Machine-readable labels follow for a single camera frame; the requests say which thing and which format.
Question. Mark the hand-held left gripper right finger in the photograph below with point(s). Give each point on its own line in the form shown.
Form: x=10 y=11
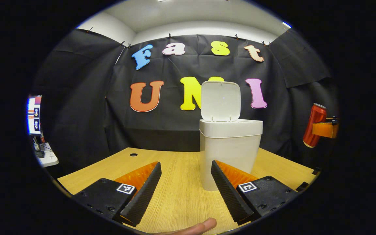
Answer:
x=227 y=195

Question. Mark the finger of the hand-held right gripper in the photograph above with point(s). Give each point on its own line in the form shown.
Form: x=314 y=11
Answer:
x=325 y=130

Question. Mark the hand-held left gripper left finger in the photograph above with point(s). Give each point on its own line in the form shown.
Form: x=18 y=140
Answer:
x=144 y=195

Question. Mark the red pop can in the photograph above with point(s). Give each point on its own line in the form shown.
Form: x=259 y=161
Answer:
x=315 y=114

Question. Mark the white desktop garbage bin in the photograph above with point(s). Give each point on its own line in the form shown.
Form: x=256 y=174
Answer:
x=227 y=140

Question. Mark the wooden desktop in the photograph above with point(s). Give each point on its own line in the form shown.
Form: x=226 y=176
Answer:
x=181 y=182

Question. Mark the white side table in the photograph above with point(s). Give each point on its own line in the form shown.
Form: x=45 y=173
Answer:
x=49 y=158

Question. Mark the black backdrop cloth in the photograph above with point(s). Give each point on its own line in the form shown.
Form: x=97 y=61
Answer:
x=77 y=114

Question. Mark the computer monitor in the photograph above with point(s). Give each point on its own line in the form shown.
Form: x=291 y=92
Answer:
x=34 y=114

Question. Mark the black desk edge bracket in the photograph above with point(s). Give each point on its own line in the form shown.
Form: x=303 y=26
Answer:
x=302 y=186

